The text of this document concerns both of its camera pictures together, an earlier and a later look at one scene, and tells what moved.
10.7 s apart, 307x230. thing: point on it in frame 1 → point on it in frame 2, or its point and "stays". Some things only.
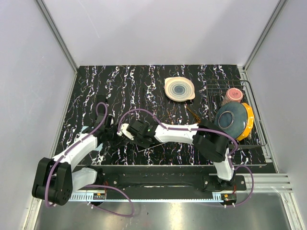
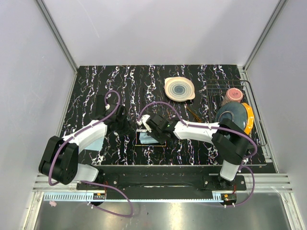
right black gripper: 145,145 → 161,141
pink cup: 234,94 stays
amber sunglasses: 194,115 stays
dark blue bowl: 231,118 stays
